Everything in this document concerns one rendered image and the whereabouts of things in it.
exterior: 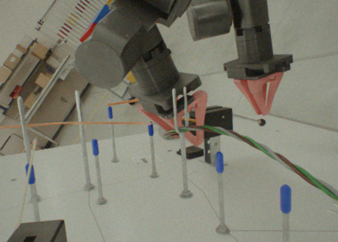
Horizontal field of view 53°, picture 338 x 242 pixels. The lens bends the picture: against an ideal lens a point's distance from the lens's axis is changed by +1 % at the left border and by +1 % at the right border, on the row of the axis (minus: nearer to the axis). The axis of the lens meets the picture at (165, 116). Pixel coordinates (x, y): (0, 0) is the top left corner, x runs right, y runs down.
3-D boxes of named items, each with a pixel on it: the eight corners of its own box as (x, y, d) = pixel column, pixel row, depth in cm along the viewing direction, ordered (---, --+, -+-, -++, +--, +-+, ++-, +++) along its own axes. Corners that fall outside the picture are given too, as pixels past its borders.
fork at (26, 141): (28, 198, 47) (12, 96, 44) (43, 196, 48) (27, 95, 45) (28, 204, 45) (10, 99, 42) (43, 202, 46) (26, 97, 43)
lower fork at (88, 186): (82, 187, 50) (69, 91, 47) (94, 184, 50) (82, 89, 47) (83, 192, 48) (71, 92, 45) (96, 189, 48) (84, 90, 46)
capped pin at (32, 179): (46, 234, 37) (34, 159, 36) (49, 240, 36) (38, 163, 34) (31, 240, 37) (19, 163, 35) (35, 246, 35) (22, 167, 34)
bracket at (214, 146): (227, 164, 54) (226, 134, 53) (215, 168, 53) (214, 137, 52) (209, 157, 58) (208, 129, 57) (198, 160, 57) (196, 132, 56)
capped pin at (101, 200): (97, 199, 45) (90, 137, 43) (108, 199, 45) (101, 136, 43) (94, 205, 43) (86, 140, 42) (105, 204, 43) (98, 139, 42)
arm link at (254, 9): (271, -18, 51) (257, -15, 57) (226, -8, 51) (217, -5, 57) (275, 28, 53) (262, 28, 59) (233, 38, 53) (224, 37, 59)
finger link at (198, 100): (191, 163, 46) (162, 106, 42) (164, 149, 52) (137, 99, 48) (226, 133, 48) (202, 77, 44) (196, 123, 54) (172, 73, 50)
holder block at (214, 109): (233, 132, 54) (232, 108, 53) (205, 139, 51) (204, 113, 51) (216, 128, 58) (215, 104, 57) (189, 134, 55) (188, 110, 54)
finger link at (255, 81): (262, 123, 56) (254, 68, 54) (232, 117, 62) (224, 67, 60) (289, 110, 59) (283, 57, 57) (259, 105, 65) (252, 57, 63)
